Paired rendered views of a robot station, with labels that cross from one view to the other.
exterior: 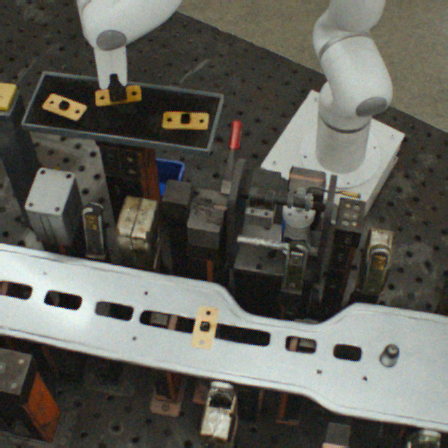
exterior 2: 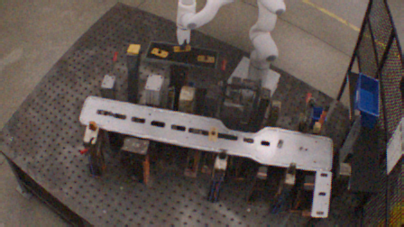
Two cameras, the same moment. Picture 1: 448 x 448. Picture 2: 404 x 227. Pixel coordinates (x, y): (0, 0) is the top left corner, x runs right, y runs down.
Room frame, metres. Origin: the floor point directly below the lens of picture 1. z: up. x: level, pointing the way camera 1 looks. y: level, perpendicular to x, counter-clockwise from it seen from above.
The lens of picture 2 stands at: (-0.79, 0.33, 3.03)
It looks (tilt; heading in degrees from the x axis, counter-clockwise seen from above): 52 degrees down; 351
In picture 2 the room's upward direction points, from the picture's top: 8 degrees clockwise
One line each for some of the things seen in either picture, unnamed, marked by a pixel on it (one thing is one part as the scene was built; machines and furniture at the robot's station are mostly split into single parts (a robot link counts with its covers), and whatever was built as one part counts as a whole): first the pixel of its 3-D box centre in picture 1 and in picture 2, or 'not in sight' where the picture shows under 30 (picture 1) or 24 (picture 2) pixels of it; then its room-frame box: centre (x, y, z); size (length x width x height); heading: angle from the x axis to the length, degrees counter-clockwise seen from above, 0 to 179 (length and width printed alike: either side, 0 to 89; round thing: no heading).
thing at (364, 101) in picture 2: not in sight; (366, 100); (0.80, -0.92, 1.10); 0.30 x 0.17 x 0.13; 160
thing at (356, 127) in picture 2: not in sight; (351, 139); (0.47, -0.67, 1.17); 0.12 x 0.01 x 0.34; 168
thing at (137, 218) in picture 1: (144, 266); (184, 116); (0.82, 0.17, 0.89); 0.13 x 0.11 x 0.38; 168
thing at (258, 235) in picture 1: (277, 254); (237, 112); (0.81, -0.10, 0.94); 0.18 x 0.13 x 0.49; 78
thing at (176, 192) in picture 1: (182, 244); (199, 108); (0.86, 0.09, 0.90); 0.05 x 0.05 x 0.40; 78
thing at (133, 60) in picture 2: (21, 163); (133, 77); (1.06, 0.45, 0.92); 0.08 x 0.08 x 0.44; 78
